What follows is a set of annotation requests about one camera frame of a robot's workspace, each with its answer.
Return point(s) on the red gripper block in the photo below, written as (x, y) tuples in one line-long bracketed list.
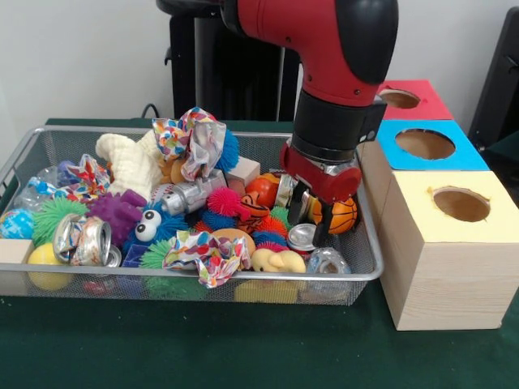
[(324, 178)]

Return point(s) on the orange toy basketball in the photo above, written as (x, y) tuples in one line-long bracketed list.
[(344, 216)]

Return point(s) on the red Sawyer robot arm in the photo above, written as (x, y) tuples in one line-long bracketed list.
[(324, 48)]

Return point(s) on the wooden box with three holes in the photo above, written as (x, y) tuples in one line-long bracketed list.
[(454, 283)]

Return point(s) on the blue spiky rubber ball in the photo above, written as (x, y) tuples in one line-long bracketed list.
[(229, 150)]

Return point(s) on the silver toy robot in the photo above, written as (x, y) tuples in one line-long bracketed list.
[(182, 198)]

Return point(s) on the cream waffle cloth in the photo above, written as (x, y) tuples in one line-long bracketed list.
[(129, 162)]

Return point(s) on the purple knobby rubber ball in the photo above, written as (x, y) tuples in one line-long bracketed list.
[(117, 212)]

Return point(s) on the dark green side tablecloth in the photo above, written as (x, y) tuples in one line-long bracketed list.
[(507, 162)]

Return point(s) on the crushed silver drink can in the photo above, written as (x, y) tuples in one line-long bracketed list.
[(83, 241)]

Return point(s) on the black upright panel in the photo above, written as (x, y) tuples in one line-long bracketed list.
[(500, 81)]

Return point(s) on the green spiky rubber ball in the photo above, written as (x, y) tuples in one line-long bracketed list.
[(52, 219)]

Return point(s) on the yellow ball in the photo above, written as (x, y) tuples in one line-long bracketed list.
[(40, 255)]

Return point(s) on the blue globe ball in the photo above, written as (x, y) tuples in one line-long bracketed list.
[(16, 223)]

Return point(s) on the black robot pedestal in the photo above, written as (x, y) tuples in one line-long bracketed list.
[(227, 73)]

